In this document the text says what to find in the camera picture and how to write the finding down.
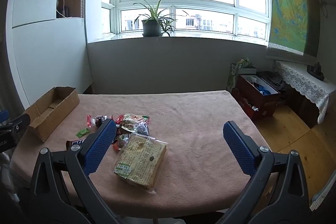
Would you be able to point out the small white box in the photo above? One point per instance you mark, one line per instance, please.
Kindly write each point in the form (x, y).
(248, 71)

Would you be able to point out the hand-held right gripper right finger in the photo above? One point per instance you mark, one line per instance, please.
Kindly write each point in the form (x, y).
(239, 150)

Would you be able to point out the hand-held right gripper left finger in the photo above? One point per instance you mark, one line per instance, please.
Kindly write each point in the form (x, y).
(99, 146)

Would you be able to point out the red cardboard box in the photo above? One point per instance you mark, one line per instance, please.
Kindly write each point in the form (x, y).
(262, 103)

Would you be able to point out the green tissue box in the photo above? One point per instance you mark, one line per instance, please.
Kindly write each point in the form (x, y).
(235, 74)

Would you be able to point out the red-wrapped dark snack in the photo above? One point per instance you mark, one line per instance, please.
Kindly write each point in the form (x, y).
(99, 121)

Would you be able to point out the wall scroll painting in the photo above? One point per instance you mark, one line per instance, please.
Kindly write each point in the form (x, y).
(288, 8)

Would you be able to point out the red and green snack pouch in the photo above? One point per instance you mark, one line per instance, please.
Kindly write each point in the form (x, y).
(130, 121)

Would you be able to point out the small green candy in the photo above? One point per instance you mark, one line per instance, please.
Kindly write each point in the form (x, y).
(82, 133)

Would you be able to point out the dark figurine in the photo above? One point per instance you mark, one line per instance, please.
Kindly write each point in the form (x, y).
(316, 70)

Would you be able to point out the white lace tablecloth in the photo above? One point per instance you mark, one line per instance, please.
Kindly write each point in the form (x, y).
(302, 79)

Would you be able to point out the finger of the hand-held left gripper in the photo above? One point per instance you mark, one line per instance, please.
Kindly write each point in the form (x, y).
(18, 123)
(3, 116)

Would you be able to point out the white cabinet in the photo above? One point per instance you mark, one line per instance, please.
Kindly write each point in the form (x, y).
(50, 43)

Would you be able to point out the potted spider plant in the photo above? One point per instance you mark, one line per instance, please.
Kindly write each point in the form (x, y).
(152, 26)

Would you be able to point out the dark cloth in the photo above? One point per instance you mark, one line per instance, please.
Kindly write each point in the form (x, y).
(274, 79)

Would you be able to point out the brown chocolate bar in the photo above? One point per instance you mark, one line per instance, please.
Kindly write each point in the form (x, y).
(76, 144)

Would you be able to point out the clear packet of dark snack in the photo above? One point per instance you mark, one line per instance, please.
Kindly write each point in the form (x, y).
(143, 128)

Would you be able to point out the dark wooden side table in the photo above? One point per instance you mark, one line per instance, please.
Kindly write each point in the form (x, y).
(302, 106)

